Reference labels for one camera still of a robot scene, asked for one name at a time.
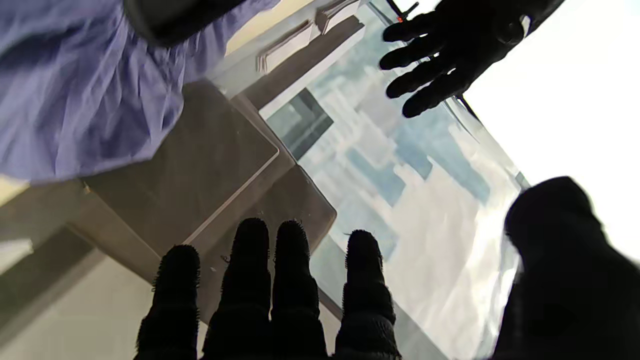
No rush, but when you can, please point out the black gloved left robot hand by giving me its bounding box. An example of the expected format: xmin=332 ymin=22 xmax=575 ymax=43
xmin=378 ymin=0 xmax=566 ymax=119

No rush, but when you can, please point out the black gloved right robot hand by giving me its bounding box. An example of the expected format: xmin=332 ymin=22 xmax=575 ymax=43
xmin=135 ymin=176 xmax=640 ymax=360

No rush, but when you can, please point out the blue-grey rain cover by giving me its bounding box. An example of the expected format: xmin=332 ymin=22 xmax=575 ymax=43
xmin=0 ymin=0 xmax=281 ymax=183

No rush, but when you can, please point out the printed office backdrop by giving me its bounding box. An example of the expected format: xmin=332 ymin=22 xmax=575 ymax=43
xmin=0 ymin=0 xmax=531 ymax=360

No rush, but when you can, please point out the black and red left arm cable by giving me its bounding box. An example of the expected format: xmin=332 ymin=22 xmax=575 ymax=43
xmin=386 ymin=0 xmax=420 ymax=23

